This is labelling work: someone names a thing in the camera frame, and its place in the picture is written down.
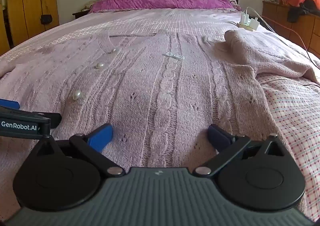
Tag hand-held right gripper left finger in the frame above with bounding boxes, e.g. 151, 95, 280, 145
35, 123, 126, 176

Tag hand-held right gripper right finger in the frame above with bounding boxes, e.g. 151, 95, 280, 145
195, 123, 286, 176

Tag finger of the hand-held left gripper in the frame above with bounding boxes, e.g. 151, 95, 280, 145
0, 99, 21, 110
0, 106, 62, 129

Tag pink knit sweater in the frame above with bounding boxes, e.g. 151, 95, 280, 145
0, 29, 319, 169

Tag yellow wooden wardrobe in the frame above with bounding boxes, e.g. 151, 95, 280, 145
0, 0, 61, 57

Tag dark wooden nightstand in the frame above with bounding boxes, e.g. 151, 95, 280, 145
72, 10, 91, 19

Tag power strip with white chargers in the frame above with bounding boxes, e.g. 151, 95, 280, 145
236, 9, 261, 32

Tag pale cloth on nightstand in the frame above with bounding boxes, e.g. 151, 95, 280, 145
82, 0, 97, 12

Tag checkered pink bedsheet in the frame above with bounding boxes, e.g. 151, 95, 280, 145
0, 7, 320, 208

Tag brown wooden dresser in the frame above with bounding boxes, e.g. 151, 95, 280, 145
262, 0, 320, 53

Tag magenta pillow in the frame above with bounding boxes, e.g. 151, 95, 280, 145
89, 0, 242, 14

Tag black clothing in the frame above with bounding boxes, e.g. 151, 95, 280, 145
287, 0, 320, 23

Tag white charging cable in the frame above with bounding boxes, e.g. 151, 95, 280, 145
246, 7, 320, 67

